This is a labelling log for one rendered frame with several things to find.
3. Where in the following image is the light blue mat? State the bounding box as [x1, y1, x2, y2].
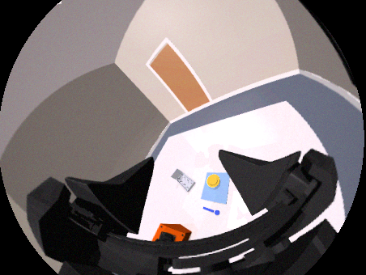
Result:
[200, 172, 230, 204]

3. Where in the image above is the blue spoon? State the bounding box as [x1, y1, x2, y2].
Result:
[203, 206, 221, 215]

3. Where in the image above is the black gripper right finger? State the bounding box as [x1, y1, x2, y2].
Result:
[219, 150, 301, 216]

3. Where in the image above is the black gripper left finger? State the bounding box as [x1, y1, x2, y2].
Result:
[66, 156, 155, 235]

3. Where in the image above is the grey dish rack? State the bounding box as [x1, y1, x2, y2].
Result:
[170, 167, 196, 191]

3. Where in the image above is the yellow plate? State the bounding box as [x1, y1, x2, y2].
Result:
[206, 174, 219, 188]

